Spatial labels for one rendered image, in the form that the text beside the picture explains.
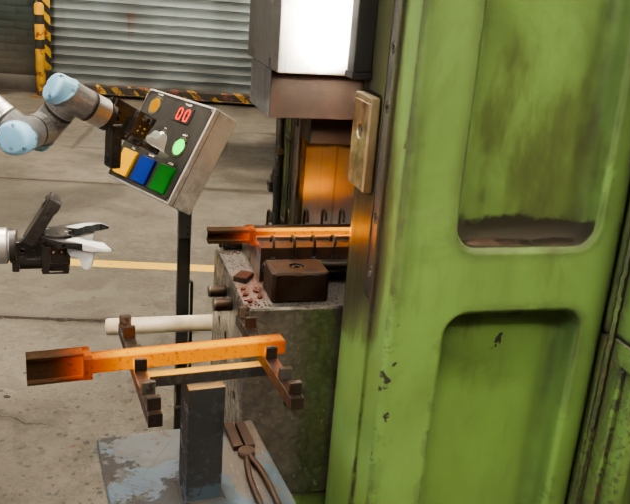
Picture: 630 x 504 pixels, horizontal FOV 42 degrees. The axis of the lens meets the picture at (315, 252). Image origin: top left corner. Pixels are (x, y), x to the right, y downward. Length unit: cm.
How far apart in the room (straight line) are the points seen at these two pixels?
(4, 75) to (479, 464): 882
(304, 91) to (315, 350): 53
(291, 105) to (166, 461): 73
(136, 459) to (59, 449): 137
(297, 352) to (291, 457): 25
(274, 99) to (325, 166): 38
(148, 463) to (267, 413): 32
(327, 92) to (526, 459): 85
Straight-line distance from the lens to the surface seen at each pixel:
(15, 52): 1001
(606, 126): 153
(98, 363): 129
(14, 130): 191
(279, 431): 178
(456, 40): 134
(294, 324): 166
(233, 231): 178
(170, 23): 963
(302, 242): 180
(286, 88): 167
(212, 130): 217
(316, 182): 201
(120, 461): 154
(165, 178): 218
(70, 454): 288
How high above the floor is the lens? 156
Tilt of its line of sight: 19 degrees down
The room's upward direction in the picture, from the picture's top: 5 degrees clockwise
